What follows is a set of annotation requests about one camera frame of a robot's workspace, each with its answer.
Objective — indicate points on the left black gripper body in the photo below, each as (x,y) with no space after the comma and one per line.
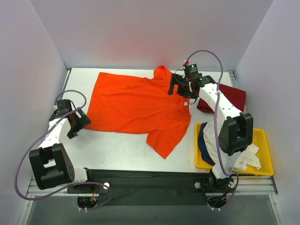
(76,124)

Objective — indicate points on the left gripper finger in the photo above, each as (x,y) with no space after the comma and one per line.
(73,132)
(83,119)

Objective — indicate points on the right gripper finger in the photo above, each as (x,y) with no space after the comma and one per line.
(174,81)
(182,91)

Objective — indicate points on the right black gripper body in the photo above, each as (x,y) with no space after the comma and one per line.
(178,85)

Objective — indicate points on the orange t shirt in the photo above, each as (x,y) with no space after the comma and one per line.
(136,105)

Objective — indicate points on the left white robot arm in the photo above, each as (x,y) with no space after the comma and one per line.
(50,162)

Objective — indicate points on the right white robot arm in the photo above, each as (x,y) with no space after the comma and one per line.
(231,130)

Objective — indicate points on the dark red folded t shirt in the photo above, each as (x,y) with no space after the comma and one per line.
(236,96)

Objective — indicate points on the navy blue t shirt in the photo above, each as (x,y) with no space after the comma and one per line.
(203,149)

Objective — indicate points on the yellow plastic tray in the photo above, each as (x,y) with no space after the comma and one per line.
(263,154)

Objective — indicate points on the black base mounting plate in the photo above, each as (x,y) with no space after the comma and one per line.
(143,188)

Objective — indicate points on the aluminium frame rail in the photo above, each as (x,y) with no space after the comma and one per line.
(248,185)

